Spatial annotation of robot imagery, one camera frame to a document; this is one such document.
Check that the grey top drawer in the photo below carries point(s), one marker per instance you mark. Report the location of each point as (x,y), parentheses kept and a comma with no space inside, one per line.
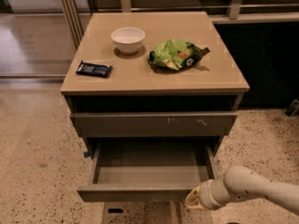
(169,124)

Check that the white ceramic bowl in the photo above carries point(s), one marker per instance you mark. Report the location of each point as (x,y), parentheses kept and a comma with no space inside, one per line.
(128,40)

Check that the green chip bag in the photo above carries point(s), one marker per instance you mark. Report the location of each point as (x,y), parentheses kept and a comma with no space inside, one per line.
(176,54)

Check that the blue tape piece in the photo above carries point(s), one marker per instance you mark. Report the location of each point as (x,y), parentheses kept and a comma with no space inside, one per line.
(86,154)

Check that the black snack packet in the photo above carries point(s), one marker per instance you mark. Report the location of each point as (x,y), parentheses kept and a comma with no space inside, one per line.
(94,70)

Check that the dark object at right edge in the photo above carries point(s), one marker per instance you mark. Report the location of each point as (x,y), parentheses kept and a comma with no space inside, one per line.
(293,108)

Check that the grey drawer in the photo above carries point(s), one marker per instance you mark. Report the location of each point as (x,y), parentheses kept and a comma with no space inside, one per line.
(169,124)
(147,172)

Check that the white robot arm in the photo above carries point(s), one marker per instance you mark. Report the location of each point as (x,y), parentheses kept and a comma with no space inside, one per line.
(240,184)

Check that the beige drawer cabinet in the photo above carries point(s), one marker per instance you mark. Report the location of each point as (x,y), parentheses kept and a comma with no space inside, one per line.
(215,84)

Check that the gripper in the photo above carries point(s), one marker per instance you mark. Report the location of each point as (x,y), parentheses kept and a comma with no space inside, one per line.
(206,195)

